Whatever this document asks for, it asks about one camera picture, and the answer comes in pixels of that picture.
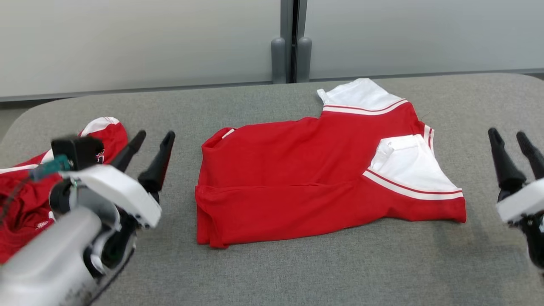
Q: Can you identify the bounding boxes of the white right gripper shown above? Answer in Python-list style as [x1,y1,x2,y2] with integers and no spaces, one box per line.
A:
[488,127,544,272]

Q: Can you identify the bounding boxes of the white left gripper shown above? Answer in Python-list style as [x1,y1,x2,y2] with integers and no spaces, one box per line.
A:
[48,130,176,277]

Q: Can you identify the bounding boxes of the red garment with white trim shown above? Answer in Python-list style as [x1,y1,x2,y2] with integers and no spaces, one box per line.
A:
[0,151,58,264]

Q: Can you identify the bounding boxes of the red shirt with white sleeves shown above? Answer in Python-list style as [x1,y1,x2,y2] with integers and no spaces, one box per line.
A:
[195,78,467,249]

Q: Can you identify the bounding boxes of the grey wall base rail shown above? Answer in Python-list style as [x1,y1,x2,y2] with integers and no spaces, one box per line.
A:
[0,81,273,102]
[309,68,544,81]

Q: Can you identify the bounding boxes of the teal cable connector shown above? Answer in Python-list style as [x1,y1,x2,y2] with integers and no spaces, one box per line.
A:
[28,154,72,182]

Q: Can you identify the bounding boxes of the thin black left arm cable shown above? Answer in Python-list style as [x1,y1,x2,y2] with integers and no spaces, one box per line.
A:
[0,178,34,226]

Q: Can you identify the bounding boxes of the grey rounded post base cap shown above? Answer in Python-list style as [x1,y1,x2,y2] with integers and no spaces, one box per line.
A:
[296,37,312,83]
[271,37,286,84]

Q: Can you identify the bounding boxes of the grey metal partition post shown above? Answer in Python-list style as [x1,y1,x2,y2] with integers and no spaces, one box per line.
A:
[280,0,307,84]

